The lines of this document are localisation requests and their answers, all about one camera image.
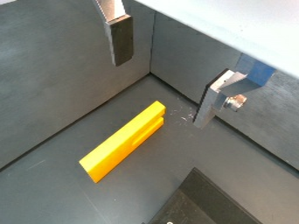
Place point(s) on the yellow double-square peg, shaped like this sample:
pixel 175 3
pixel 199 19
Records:
pixel 112 151

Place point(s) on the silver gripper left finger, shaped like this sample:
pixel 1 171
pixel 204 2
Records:
pixel 118 28

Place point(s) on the black curved holder stand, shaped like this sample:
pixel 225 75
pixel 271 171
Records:
pixel 200 203

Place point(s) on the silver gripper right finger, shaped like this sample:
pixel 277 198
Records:
pixel 216 98

